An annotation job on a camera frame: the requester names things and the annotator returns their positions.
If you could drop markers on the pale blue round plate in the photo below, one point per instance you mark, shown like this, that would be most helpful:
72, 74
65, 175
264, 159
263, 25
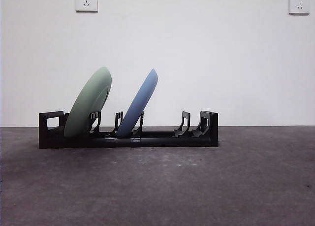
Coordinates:
140, 100

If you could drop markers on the white wall socket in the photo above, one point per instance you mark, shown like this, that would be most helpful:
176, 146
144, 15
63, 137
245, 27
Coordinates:
86, 2
299, 4

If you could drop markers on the black plastic plate rack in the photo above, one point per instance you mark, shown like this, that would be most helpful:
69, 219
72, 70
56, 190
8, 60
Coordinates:
167, 141

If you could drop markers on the pale green round plate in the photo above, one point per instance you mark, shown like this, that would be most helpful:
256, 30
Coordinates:
86, 103

